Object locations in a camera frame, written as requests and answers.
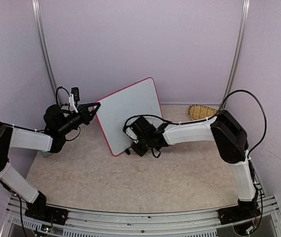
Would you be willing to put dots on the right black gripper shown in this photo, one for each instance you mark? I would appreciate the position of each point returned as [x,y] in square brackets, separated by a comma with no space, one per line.
[140,151]

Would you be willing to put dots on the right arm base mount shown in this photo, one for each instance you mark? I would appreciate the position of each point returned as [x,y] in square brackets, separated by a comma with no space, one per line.
[242,211]

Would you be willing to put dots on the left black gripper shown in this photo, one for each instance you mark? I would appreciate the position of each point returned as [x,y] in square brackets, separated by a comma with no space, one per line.
[86,115]

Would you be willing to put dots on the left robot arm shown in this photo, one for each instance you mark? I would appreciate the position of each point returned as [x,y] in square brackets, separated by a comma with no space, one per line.
[20,140]

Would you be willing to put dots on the left aluminium corner post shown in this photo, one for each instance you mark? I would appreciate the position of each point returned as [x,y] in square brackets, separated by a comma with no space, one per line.
[43,46]

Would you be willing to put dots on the pink framed whiteboard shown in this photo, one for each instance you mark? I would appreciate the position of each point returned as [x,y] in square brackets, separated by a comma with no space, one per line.
[140,98]

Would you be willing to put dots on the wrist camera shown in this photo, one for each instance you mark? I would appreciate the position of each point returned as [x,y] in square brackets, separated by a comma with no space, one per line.
[130,133]
[74,98]

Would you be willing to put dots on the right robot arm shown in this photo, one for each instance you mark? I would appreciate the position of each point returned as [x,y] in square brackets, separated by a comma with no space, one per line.
[228,135]

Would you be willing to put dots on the front aluminium rail frame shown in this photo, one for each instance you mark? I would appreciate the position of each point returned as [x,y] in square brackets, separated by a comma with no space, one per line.
[88,223]

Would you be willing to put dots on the light blue mug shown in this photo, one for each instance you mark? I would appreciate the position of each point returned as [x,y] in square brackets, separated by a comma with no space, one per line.
[46,154]

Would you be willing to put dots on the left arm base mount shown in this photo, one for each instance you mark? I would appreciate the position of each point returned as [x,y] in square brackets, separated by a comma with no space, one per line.
[39,210]

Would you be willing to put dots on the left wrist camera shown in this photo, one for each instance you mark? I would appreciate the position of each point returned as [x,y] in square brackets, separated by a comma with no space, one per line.
[74,98]

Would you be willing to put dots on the woven bamboo tray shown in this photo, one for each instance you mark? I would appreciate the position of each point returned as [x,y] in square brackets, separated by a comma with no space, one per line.
[198,112]

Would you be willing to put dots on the aluminium corner post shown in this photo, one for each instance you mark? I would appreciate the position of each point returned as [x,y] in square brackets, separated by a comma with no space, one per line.
[238,50]
[43,46]

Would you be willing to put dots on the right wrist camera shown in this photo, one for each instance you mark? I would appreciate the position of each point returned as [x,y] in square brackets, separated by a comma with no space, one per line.
[130,133]

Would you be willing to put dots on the right aluminium corner post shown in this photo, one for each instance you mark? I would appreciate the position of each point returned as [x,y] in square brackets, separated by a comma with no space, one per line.
[238,50]

